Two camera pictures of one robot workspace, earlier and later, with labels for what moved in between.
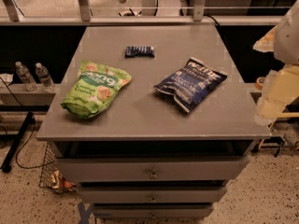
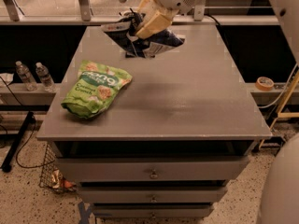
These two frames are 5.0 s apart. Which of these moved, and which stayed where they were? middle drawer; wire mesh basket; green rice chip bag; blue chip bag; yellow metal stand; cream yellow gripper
Moved: cream yellow gripper; blue chip bag
Stayed: wire mesh basket; green rice chip bag; middle drawer; yellow metal stand
